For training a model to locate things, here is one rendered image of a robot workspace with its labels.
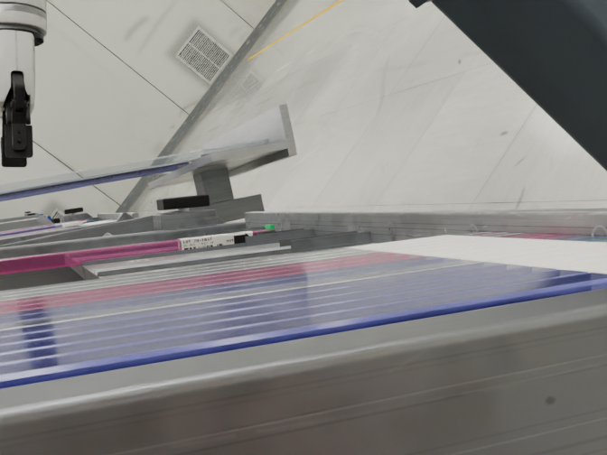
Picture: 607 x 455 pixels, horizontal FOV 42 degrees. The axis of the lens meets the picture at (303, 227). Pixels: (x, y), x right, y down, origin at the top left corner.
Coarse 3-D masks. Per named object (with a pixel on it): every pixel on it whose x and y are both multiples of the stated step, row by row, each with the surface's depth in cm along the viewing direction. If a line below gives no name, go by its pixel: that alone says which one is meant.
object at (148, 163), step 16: (240, 144) 101; (256, 144) 102; (144, 160) 96; (160, 160) 97; (176, 160) 98; (192, 160) 99; (48, 176) 92; (64, 176) 92; (80, 176) 93; (96, 176) 94; (0, 192) 89
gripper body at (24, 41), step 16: (0, 32) 97; (16, 32) 98; (32, 32) 100; (0, 48) 97; (16, 48) 97; (32, 48) 99; (0, 64) 96; (16, 64) 97; (32, 64) 98; (0, 80) 96; (32, 80) 98; (0, 96) 96; (32, 96) 98; (0, 112) 103; (32, 112) 102
